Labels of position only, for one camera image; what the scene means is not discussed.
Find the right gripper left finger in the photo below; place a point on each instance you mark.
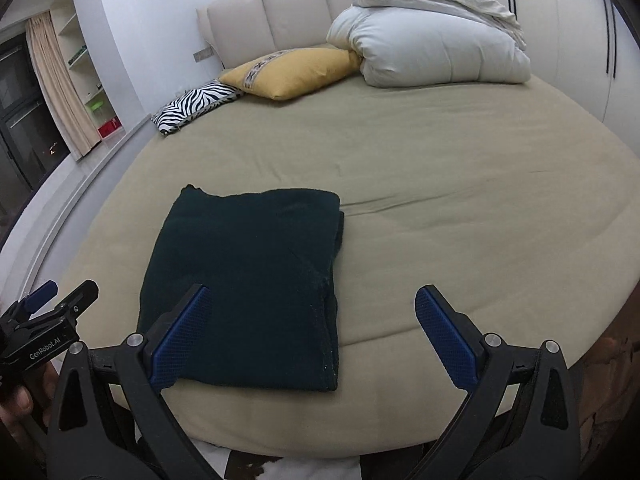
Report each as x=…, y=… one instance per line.
x=172, y=337

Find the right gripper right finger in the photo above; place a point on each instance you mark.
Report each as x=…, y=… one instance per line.
x=458, y=343

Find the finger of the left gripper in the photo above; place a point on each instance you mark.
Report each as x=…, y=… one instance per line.
x=77, y=301
x=39, y=297

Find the dark green sweater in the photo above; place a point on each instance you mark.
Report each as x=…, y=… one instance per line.
x=267, y=258

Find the left hand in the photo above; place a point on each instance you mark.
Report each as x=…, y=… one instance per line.
x=19, y=406

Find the dark window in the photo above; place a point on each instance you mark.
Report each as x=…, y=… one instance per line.
x=31, y=145

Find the wooden chair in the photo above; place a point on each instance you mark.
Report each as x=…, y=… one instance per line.
x=609, y=383

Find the beige round bed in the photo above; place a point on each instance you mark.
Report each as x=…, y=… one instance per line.
x=521, y=207

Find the red box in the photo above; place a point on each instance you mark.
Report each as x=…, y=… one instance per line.
x=109, y=127

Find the beige curtain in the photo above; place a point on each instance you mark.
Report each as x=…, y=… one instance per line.
x=70, y=116

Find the zebra print pillow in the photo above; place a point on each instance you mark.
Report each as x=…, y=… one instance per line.
x=193, y=104

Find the yellow pillow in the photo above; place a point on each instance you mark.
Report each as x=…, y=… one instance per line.
x=288, y=74

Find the white folded duvet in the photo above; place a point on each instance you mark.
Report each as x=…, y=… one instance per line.
x=404, y=48

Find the white wardrobe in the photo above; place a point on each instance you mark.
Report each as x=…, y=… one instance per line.
x=585, y=49

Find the beige padded headboard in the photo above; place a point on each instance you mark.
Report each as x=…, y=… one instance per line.
x=240, y=30

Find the white wall shelf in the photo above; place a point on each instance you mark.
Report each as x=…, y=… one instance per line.
x=77, y=58

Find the wall switch plate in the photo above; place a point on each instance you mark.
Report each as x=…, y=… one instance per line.
x=201, y=55

